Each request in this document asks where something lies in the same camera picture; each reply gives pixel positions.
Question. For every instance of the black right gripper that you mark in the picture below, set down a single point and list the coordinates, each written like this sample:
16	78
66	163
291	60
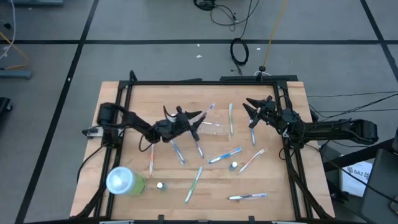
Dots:
276	116

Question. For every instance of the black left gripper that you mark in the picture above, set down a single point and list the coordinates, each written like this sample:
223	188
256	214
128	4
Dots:
171	127

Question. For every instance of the clear plastic bag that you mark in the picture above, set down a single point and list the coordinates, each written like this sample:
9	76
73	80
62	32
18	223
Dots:
217	129

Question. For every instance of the green white toothbrush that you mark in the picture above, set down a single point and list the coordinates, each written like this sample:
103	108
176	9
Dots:
231	119
193	185

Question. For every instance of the blue white toothbrush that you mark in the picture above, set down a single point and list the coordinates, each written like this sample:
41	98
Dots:
178	153
253	137
225	155

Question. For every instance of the orange white toothbrush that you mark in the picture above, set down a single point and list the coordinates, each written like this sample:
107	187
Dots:
151	161
252	160

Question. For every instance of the green cup with white lid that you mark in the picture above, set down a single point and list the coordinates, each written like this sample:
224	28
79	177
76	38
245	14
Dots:
136	185

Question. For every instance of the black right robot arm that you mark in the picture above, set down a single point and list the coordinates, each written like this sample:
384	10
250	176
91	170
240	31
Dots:
335	127

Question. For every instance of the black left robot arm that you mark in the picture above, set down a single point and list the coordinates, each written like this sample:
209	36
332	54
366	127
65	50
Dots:
136	121

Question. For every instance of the small black ball weight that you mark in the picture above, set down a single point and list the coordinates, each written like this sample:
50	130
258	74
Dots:
262	68

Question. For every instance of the dark blue toothbrush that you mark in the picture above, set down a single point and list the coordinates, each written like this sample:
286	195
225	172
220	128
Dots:
247	196

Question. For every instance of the black support beam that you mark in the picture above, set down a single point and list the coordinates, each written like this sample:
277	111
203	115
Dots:
357	156

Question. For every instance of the white printed paper sign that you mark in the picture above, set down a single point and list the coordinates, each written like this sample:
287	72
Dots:
354	183

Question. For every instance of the dark grey chair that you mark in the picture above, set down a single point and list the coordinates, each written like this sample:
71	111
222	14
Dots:
382	186

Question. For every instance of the grey blue floor bar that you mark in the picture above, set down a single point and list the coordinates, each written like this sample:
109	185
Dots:
15	74

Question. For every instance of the black object on floor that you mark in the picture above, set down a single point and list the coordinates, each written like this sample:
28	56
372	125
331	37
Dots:
3	107

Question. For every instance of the black aluminium table frame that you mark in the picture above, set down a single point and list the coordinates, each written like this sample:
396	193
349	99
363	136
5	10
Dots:
202	83

